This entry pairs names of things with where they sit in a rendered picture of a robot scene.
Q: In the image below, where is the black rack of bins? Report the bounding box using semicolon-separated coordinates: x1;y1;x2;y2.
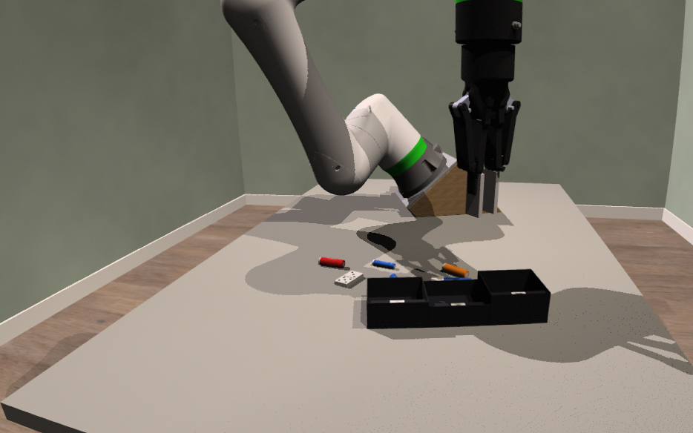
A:
367;269;551;329

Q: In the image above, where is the white domino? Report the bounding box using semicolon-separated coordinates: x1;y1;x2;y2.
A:
335;271;364;288

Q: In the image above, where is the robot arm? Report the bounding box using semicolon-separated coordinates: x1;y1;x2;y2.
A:
220;0;522;197

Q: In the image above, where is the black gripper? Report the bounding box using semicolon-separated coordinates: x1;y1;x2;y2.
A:
449;44;521;218

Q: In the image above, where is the orange battery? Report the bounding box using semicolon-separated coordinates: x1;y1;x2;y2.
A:
442;263;469;277

